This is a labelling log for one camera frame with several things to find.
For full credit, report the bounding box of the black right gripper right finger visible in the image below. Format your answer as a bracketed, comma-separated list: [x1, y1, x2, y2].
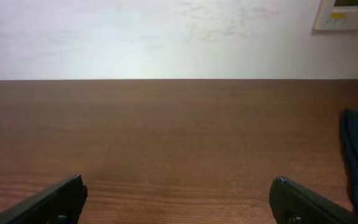
[269, 176, 358, 224]

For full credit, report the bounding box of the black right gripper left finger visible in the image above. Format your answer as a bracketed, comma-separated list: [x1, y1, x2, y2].
[0, 174, 88, 224]

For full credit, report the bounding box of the white wall control panel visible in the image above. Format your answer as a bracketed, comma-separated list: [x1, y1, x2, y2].
[313, 0, 358, 31]

